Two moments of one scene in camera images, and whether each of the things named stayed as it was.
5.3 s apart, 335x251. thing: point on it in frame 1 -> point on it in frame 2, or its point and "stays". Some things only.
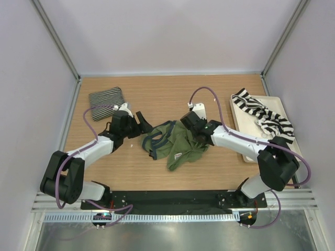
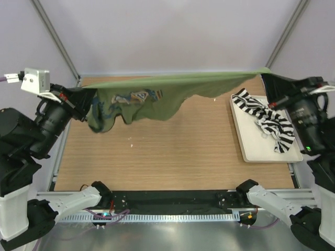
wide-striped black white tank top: [268, 120] stays
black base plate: [179, 200] stays
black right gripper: [205, 121] -> [280, 90]
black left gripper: [143, 127] -> [78, 99]
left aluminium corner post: [62, 47] stays
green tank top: [173, 142] -> [135, 98]
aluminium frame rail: [290, 199] stays
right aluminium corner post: [300, 8] stays
